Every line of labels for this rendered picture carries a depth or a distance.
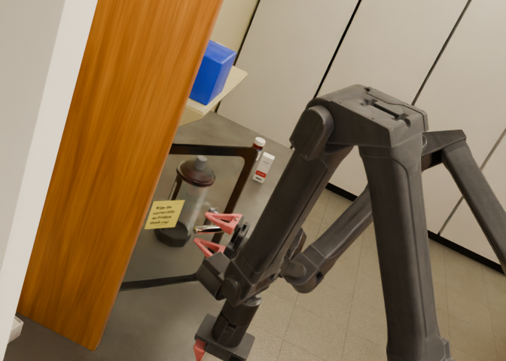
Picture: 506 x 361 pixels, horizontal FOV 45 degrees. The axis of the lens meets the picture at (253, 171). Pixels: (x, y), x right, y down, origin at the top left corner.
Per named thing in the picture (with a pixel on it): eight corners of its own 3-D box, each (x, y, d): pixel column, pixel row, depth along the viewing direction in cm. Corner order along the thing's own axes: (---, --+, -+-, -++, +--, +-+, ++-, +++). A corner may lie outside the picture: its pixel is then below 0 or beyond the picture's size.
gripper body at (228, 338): (203, 319, 115) (216, 290, 111) (251, 343, 114) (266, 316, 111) (192, 341, 109) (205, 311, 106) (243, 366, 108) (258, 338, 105)
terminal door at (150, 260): (86, 292, 135) (136, 142, 117) (201, 279, 154) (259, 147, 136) (87, 295, 135) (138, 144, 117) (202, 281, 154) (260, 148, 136)
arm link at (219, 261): (237, 288, 98) (275, 266, 103) (194, 243, 104) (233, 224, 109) (225, 332, 105) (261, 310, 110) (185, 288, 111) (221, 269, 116)
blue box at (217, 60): (158, 84, 114) (173, 40, 110) (178, 71, 123) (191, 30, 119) (206, 106, 113) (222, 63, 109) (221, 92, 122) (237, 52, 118)
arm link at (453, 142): (458, 111, 132) (458, 134, 141) (399, 136, 134) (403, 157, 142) (573, 300, 109) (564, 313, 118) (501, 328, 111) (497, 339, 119)
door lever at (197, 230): (184, 222, 137) (187, 213, 136) (218, 220, 143) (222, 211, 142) (194, 238, 134) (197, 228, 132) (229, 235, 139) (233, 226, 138)
